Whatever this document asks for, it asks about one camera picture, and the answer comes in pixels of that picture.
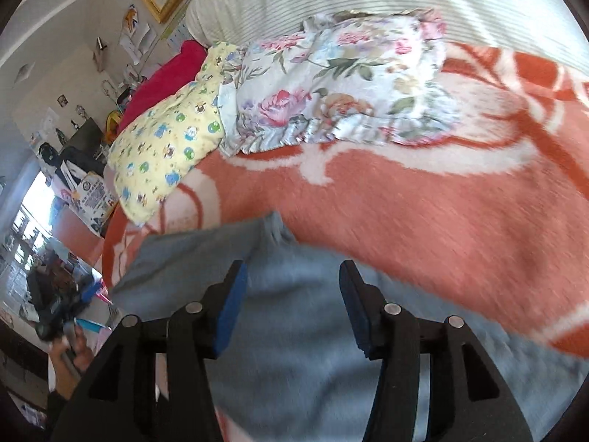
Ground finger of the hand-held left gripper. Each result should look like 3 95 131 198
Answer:
78 279 112 305

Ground yellow cartoon print pillow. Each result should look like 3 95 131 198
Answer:
107 41 240 227

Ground floral pillow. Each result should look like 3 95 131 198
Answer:
218 8 462 156

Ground black desk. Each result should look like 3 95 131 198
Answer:
55 118 110 180

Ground printed cardboard box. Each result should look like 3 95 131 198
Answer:
69 171 119 235

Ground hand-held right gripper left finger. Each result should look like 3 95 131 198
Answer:
52 260 249 442

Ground white striped bedding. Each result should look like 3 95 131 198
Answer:
186 0 589 78

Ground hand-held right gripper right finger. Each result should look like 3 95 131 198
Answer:
339 260 535 442

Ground grey pants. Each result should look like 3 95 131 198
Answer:
109 211 589 442

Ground orange and white patterned blanket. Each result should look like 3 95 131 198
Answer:
100 41 589 442

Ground person's left hand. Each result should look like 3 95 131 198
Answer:
49 323 96 399

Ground red pillow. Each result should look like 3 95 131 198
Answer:
117 39 209 135

